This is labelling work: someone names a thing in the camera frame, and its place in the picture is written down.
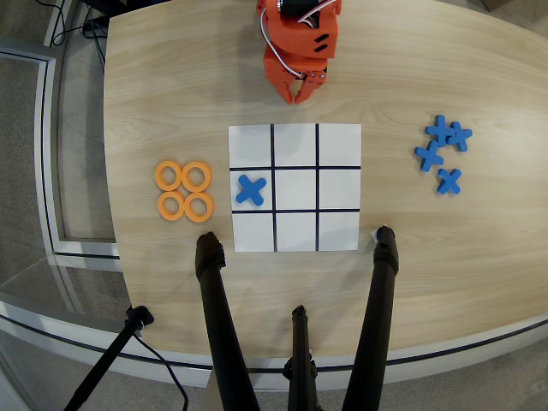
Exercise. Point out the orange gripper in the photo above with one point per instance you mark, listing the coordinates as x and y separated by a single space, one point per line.
279 74

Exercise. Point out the white tic-tac-toe grid paper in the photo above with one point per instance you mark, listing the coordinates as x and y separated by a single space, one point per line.
295 188

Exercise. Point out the blue foam cross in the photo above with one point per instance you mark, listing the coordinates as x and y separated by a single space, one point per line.
460 136
439 129
251 189
429 156
449 181

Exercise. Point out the small white sticker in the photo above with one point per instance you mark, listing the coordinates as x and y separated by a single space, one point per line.
373 235

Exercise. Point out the thick black tripod leg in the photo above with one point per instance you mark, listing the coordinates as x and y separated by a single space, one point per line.
218 308
377 308

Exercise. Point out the slim black stand pole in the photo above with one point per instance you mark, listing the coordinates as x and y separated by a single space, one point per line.
111 351

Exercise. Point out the grey metal glass frame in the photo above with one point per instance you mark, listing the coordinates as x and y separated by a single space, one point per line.
45 150

